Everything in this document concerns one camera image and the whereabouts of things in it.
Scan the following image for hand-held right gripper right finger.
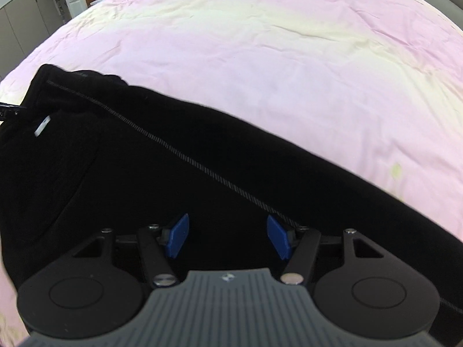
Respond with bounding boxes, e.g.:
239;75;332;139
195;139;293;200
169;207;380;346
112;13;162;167
267;215;385;286

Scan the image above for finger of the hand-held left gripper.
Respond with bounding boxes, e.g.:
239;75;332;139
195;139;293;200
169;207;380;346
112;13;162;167
0;102;23;121

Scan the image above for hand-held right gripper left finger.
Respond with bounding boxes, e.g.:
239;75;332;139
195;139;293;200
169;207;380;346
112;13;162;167
72;213;190;289

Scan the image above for black pants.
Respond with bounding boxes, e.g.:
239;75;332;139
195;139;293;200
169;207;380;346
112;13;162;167
0;64;463;337

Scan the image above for beige wardrobe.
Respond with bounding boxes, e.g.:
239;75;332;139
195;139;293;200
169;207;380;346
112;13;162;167
0;0;67;80

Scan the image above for white air purifier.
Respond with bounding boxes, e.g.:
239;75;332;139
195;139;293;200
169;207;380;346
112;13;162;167
66;0;89;21

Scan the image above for pink floral blanket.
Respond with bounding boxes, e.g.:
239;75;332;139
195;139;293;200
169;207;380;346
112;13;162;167
0;0;463;347

